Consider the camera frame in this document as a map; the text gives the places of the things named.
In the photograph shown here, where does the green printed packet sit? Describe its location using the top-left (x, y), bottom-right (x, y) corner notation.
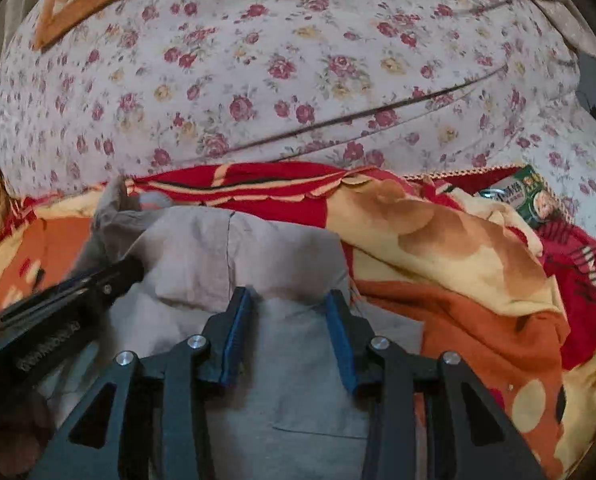
top-left (475, 164), bottom-right (575, 232)

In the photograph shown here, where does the orange patterned cloth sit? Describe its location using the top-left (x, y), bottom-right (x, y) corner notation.
top-left (30, 0), bottom-right (219, 52)

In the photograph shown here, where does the orange red yellow blanket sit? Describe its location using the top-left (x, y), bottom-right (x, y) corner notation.
top-left (0, 160), bottom-right (596, 480)

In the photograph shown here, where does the floral rose print quilt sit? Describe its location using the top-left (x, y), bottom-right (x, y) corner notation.
top-left (0, 0), bottom-right (596, 243)

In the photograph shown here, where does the beige zip jacket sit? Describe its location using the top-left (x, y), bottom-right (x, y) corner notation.
top-left (28, 175), bottom-right (425, 480)

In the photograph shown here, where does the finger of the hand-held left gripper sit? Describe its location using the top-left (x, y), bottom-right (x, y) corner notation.
top-left (52, 256), bottom-right (146, 295)

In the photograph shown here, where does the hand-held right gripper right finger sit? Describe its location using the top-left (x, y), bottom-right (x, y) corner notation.
top-left (325, 290), bottom-right (546, 480)

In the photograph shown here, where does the beige cloth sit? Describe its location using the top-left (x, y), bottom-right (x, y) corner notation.
top-left (508, 0), bottom-right (596, 63)

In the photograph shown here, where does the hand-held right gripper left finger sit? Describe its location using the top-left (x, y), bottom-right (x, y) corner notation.
top-left (28, 286), bottom-right (255, 480)

